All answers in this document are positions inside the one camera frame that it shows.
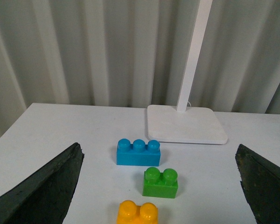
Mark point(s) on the white desk lamp stand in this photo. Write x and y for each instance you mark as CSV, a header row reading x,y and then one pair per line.
x,y
180,123

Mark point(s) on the blue three-stud toy block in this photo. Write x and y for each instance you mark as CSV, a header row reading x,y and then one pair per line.
x,y
138,153

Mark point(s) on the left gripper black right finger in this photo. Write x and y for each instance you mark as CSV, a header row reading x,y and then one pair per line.
x,y
260,182

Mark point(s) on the yellow two-stud toy block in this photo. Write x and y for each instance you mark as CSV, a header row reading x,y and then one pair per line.
x,y
130,213

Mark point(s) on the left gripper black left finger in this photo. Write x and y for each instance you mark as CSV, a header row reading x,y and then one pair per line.
x,y
45,196

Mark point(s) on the green two-stud toy block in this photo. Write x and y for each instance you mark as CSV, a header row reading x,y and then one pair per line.
x,y
160,184

